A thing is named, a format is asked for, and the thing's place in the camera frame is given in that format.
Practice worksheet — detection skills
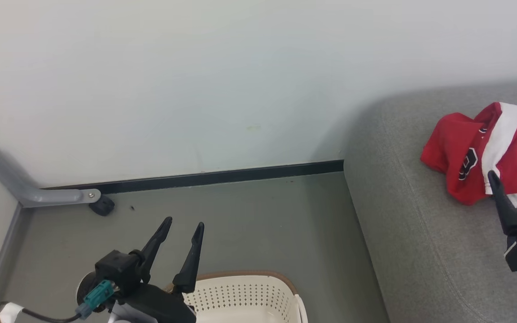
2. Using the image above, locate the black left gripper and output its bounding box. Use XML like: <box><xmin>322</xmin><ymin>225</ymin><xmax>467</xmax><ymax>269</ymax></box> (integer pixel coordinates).
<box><xmin>114</xmin><ymin>217</ymin><xmax>205</xmax><ymax>323</ymax></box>

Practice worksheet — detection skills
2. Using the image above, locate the black caster wheel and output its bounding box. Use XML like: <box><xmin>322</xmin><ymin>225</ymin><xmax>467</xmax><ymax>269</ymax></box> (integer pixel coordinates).
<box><xmin>89</xmin><ymin>195</ymin><xmax>116</xmax><ymax>217</ymax></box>

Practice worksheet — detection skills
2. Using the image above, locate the black baseboard strip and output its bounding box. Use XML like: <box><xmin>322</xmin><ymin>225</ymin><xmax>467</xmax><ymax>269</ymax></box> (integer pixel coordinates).
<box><xmin>42</xmin><ymin>160</ymin><xmax>345</xmax><ymax>195</ymax></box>

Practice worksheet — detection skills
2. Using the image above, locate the white cable tag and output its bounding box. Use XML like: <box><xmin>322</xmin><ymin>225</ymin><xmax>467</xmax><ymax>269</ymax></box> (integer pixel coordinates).
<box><xmin>0</xmin><ymin>302</ymin><xmax>26</xmax><ymax>323</ymax></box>

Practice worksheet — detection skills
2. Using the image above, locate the grey metal frame leg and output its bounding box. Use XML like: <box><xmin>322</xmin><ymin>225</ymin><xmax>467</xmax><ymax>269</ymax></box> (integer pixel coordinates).
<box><xmin>0</xmin><ymin>115</ymin><xmax>102</xmax><ymax>209</ymax></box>

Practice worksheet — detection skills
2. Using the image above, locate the grey fabric sofa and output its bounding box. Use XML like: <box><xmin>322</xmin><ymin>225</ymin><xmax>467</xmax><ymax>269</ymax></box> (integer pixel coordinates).
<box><xmin>343</xmin><ymin>81</ymin><xmax>517</xmax><ymax>323</ymax></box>

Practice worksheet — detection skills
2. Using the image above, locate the black cable with teal connector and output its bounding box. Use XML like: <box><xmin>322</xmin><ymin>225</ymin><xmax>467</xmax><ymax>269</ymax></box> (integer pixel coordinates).
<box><xmin>20</xmin><ymin>280</ymin><xmax>115</xmax><ymax>323</ymax></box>

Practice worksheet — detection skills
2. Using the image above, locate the cream perforated laundry basket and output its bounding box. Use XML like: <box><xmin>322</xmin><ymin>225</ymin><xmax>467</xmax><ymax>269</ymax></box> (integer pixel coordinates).
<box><xmin>164</xmin><ymin>270</ymin><xmax>309</xmax><ymax>323</ymax></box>

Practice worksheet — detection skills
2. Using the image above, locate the red and white shirt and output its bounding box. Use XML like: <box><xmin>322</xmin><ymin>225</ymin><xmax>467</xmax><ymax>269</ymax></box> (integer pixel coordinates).
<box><xmin>420</xmin><ymin>102</ymin><xmax>517</xmax><ymax>213</ymax></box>

